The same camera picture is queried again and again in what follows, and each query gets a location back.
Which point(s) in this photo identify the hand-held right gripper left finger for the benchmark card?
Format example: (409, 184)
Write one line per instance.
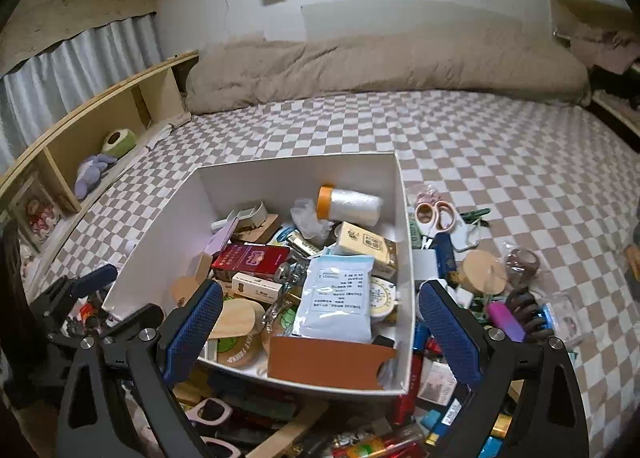
(195, 333)

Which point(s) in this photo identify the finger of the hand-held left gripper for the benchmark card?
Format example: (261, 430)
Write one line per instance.
(97, 278)
(140, 318)

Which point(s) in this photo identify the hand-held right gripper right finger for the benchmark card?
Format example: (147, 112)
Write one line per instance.
(450, 333)

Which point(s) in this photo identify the black claw hair clip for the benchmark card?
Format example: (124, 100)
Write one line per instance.
(535, 323)

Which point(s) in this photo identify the white storage box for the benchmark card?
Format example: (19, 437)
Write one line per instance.
(300, 172)

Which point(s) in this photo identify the kraft paper tape roll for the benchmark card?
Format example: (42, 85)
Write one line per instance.
(240, 353)

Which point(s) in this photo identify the purple pink gradient tube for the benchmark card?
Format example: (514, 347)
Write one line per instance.
(505, 320)

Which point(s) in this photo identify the round wooden lid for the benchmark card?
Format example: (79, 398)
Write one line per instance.
(482, 270)

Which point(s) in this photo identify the small white carton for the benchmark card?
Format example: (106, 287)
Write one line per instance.
(255, 288)

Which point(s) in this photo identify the pink framed mirror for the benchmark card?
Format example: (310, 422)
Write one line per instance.
(196, 413)

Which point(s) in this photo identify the red carton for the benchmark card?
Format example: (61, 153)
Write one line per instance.
(250, 260)

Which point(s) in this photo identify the light purple box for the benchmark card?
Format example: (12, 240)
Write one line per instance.
(222, 238)

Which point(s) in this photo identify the brown tape roll in bag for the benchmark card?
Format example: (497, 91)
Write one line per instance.
(522, 263)

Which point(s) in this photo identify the purple plush toy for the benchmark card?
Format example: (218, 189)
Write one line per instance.
(92, 175)

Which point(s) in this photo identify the pink white scissors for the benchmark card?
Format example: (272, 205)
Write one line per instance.
(445, 215)

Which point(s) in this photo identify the pale blue mask pouch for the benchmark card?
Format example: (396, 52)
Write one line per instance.
(335, 303)

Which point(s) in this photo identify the green clothes peg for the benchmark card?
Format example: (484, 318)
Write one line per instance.
(475, 214)

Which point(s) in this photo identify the beige tissue pack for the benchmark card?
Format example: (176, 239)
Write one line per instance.
(360, 243)

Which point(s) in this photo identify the white plastic holder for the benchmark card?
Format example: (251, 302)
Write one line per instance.
(255, 215)

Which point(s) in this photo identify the green avocado plush toy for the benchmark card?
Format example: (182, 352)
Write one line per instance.
(122, 142)

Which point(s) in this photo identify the wooden plank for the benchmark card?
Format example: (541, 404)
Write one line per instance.
(295, 430)

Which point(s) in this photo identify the plastic film roll orange tape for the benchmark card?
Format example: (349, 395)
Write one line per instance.
(355, 205)

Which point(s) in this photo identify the crumpled white plastic bag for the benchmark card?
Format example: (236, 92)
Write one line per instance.
(307, 218)

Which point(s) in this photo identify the wooden headboard shelf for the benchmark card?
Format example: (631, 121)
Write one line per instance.
(150, 97)

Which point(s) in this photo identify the checkered bed sheet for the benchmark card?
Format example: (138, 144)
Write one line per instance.
(500, 147)

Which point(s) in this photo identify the white curtain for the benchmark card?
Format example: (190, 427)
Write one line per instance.
(75, 67)

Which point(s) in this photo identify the beige curtain valance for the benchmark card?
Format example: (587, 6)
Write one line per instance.
(75, 12)

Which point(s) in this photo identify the beige fluffy blanket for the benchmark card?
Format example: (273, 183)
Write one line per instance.
(375, 62)

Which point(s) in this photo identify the white flat panel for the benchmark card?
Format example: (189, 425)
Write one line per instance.
(400, 15)

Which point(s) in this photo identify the hanging pink clothes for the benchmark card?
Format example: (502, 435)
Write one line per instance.
(610, 47)

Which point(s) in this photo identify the flower picture frame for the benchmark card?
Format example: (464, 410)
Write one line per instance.
(40, 215)

